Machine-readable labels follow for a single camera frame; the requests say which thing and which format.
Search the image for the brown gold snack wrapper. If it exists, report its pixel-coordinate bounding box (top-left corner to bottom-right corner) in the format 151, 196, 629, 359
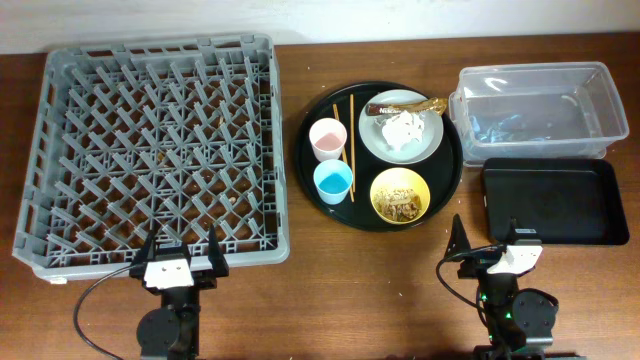
365, 98, 448, 116

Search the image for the black rectangular tray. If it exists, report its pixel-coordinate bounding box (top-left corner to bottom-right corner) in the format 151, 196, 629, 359
482, 158, 630, 246

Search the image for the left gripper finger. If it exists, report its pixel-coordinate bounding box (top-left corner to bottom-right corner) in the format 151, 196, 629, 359
208, 226, 229, 278
131, 229, 156, 266

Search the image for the food scraps and rice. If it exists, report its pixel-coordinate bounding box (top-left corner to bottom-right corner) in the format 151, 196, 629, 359
374, 188, 422, 222

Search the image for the white tissue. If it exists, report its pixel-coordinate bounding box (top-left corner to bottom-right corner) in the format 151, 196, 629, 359
381, 111, 425, 151

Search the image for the yellow bowl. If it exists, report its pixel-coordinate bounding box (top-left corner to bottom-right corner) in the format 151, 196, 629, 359
369, 167, 431, 225

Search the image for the blue plastic cup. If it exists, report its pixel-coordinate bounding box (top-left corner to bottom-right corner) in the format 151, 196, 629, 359
313, 159, 353, 205

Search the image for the clear plastic bin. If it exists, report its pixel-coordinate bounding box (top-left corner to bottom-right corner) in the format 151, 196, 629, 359
448, 62, 630, 167

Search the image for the grey round plate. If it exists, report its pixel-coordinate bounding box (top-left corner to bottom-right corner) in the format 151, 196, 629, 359
358, 109, 444, 165

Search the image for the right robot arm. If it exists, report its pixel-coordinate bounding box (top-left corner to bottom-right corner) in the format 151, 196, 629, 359
435, 215, 559, 360

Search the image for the pink plastic cup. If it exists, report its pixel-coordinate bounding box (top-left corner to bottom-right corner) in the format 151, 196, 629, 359
309, 118, 347, 162

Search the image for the grey plastic dishwasher rack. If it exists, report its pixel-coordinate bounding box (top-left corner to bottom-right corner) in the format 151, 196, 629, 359
12, 34, 290, 284

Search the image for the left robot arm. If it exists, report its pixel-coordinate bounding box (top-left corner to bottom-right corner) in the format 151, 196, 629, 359
129, 229, 229, 359

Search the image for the wooden chopstick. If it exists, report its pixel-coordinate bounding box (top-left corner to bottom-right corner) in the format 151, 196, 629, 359
332, 103, 354, 203
349, 94, 356, 194

